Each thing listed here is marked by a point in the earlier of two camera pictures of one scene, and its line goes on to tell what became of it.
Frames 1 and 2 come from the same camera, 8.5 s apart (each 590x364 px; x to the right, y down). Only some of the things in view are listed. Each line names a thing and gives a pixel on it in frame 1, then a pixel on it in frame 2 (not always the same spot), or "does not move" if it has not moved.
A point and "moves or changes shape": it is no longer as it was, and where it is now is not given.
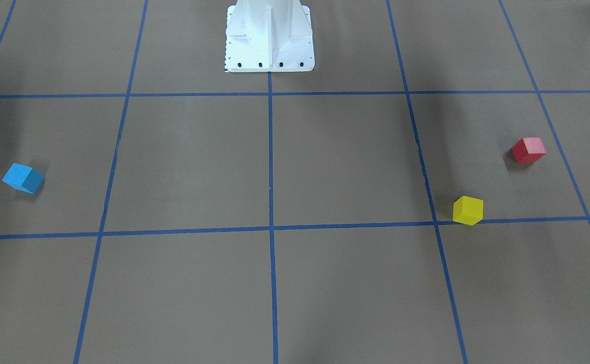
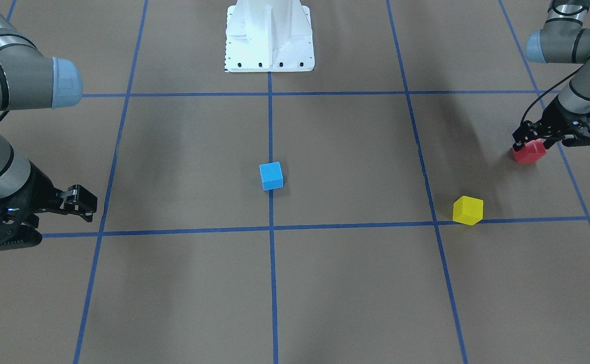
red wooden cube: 529,150 does not move
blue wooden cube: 24,178 moves or changes shape
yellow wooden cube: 468,210 does not move
